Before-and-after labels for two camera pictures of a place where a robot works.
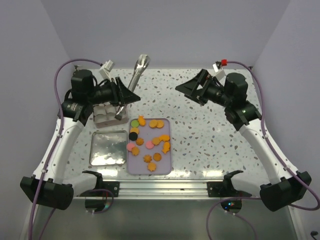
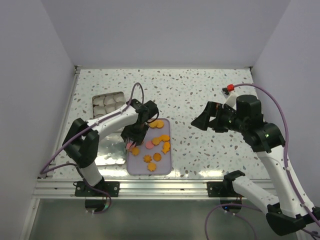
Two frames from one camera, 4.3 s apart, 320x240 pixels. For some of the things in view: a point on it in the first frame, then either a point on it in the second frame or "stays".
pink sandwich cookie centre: x=149 y=145 stays
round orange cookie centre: x=156 y=141 stays
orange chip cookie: x=157 y=156 stays
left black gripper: x=121 y=95 to x=138 y=137
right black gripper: x=198 y=95 to x=203 y=120
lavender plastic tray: x=146 y=157 stays
